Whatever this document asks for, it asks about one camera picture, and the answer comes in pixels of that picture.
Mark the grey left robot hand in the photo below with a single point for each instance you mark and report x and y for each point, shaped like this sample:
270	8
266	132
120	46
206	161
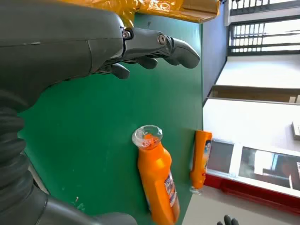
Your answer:
58	40

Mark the orange bottle with clear cap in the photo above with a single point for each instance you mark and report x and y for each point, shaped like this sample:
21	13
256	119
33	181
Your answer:
157	177
199	161

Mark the red and white display stand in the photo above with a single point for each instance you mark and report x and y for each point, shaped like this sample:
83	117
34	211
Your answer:
258	192

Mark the green table mat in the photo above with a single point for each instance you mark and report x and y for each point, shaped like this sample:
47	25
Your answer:
93	124

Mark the yellow-wrapped cardboard box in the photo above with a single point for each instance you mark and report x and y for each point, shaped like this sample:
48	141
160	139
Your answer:
163	7

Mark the black window grille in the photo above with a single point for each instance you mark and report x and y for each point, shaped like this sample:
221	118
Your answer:
258	49

